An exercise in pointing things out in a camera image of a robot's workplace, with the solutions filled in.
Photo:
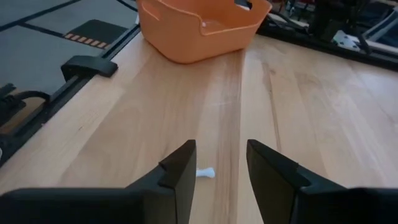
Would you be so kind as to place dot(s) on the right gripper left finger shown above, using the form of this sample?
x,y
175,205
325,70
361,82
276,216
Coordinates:
x,y
93,205

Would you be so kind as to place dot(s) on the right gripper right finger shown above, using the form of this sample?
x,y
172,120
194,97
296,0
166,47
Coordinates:
x,y
326,205

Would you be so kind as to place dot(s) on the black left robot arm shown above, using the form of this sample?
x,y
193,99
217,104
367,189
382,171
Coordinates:
x,y
329,15

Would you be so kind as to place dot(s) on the orange plastic tray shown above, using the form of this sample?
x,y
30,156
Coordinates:
x,y
192,40

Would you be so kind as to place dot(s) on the black table edge camera mount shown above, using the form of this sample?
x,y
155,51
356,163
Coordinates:
x,y
11,107

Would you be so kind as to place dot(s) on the black table frame bracket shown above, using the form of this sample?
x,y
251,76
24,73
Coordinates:
x,y
87,67

